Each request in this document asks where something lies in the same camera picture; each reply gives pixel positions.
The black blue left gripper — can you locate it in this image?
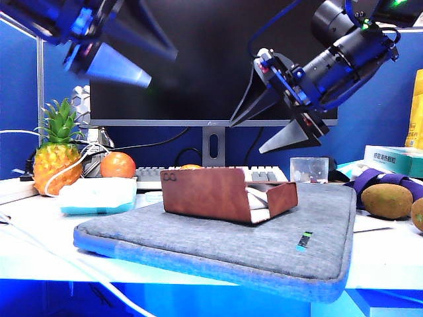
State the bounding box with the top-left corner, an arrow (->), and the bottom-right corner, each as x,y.
49,0 -> 180,89

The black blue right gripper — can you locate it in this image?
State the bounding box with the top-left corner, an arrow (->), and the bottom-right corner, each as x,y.
229,48 -> 331,155

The brown leather glasses case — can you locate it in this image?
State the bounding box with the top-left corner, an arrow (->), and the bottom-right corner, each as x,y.
160,167 -> 299,228

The clear plastic box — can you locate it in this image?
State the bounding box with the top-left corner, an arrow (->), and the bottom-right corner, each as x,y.
289,157 -> 330,184

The silver honeycomb figure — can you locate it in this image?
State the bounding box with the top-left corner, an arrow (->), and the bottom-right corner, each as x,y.
71,85 -> 116,179

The grey monitor stand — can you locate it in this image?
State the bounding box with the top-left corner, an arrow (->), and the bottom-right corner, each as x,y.
202,127 -> 226,168

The black computer mouse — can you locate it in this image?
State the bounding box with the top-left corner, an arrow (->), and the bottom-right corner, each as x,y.
327,157 -> 346,182

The black computer monitor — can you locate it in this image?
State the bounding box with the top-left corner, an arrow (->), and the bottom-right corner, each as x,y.
88,0 -> 340,128

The smooth orange fruit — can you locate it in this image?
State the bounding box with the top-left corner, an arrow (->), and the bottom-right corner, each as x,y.
100,152 -> 137,180

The white and grey keyboard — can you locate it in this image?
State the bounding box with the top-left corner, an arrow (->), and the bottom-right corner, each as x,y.
134,164 -> 289,192

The teal and white medicine box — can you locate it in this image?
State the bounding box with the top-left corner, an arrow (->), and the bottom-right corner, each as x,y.
363,145 -> 423,179

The brown kiwi fruit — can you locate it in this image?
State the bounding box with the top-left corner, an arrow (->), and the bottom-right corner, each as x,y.
410,197 -> 423,234
360,184 -> 414,221

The plastic pineapple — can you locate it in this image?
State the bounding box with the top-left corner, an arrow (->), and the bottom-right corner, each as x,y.
32,98 -> 85,196

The yellow packaging bag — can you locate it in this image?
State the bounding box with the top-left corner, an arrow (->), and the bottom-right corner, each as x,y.
403,67 -> 423,151

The grey felt laptop sleeve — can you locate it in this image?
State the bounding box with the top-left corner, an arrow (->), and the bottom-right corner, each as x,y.
73,182 -> 358,304

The white box with teal edge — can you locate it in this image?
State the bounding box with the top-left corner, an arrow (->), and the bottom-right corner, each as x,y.
58,177 -> 138,216

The white power strip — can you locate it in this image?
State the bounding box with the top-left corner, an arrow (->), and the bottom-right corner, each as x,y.
0,178 -> 40,205

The black monitor cable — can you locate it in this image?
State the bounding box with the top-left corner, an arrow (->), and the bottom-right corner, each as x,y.
174,148 -> 202,167
244,127 -> 265,166
71,127 -> 192,158

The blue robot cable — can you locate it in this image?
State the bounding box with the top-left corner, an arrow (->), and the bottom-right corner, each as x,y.
247,0 -> 303,59

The grey partition post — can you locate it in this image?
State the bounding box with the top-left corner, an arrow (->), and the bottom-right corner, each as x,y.
36,36 -> 45,146

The purple fabric strap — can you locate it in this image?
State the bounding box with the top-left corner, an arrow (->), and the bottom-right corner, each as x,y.
352,168 -> 423,210

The white cable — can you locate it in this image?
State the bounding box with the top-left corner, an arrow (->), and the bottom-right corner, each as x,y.
0,129 -> 112,198
0,213 -> 156,317

